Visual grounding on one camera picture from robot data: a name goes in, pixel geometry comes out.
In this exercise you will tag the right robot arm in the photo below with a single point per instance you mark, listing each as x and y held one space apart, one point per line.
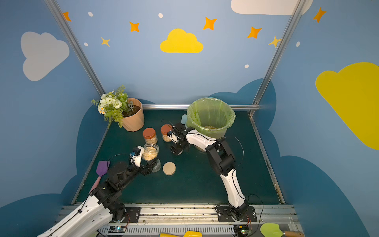
221 159

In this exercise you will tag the clear oatmeal jar front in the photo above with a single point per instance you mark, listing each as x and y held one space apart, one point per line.
157 166

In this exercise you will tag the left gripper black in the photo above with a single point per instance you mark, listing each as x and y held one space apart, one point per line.
148 166

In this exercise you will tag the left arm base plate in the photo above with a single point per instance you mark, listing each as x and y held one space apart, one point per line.
129 214

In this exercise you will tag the left controller board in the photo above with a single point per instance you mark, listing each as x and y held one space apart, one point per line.
117 230

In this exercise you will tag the red lid oatmeal jar left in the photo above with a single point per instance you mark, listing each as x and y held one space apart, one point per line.
150 136

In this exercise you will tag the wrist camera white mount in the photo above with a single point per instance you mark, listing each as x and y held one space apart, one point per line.
173 136
136 156

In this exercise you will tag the white flowers green plant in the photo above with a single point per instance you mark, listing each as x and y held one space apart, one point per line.
114 106

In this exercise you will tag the purple pink toy spatula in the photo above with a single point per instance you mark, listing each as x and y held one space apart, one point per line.
101 170

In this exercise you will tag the light blue toy spatula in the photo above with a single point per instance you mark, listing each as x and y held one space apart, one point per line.
184 119

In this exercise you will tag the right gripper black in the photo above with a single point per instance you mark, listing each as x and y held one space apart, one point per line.
176 146

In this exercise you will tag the beige lid oatmeal jar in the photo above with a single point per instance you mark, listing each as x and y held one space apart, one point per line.
151 152

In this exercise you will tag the controller board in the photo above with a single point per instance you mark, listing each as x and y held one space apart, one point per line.
117 230
241 231

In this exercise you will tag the mesh bin green bag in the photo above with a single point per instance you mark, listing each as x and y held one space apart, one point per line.
208 112

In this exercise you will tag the red lid oatmeal jar right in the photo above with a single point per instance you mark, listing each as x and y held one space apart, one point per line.
165 129

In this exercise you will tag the green toy spatula wooden handle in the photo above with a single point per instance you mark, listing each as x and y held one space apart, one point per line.
273 230

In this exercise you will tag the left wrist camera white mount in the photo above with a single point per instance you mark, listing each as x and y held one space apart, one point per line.
136 156

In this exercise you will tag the red lid oatmeal jar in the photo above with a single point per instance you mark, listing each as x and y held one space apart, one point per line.
150 136
165 129

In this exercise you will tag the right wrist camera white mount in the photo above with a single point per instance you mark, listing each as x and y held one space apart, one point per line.
173 136

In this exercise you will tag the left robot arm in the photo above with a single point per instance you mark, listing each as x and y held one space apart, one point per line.
102 205

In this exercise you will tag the aluminium front rail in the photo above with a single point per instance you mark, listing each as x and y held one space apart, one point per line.
179 218

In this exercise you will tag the terracotta flower pot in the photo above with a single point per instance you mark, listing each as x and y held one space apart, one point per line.
136 121

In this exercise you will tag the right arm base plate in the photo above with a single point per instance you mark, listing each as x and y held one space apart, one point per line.
224 214

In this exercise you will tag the right controller board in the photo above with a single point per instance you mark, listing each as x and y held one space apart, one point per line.
241 231

